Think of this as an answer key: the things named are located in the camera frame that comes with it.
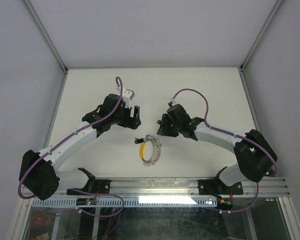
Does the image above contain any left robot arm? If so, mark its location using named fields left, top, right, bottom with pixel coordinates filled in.
left=19, top=93, right=141, bottom=200

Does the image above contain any aluminium front rail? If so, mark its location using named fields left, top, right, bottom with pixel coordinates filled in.
left=21, top=176, right=291, bottom=198

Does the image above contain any slotted cable duct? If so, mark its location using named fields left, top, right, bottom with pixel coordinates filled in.
left=32, top=195, right=217, bottom=208

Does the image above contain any silver key with black tag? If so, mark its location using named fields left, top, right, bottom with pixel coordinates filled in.
left=134, top=137, right=144, bottom=141

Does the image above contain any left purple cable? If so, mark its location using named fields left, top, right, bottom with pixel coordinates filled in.
left=17, top=76, right=126, bottom=218

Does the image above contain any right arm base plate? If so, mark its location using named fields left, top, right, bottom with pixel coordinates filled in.
left=197, top=178, right=244, bottom=198

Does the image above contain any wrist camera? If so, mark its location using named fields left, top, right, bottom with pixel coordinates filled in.
left=168, top=98, right=176, bottom=107
left=119, top=87, right=135, bottom=109

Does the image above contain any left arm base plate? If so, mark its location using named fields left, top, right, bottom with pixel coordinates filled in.
left=66, top=178, right=112, bottom=196

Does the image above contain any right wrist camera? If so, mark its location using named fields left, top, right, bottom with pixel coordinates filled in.
left=168, top=98, right=176, bottom=107

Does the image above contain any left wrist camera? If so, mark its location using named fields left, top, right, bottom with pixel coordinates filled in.
left=119, top=87, right=135, bottom=109

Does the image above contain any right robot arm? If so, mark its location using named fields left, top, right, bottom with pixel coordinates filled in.
left=157, top=104, right=278, bottom=198

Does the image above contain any large steel keyring yellow handle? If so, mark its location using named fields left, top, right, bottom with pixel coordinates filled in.
left=139, top=138, right=162, bottom=167

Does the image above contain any black key tag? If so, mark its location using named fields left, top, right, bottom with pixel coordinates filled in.
left=134, top=138, right=145, bottom=144

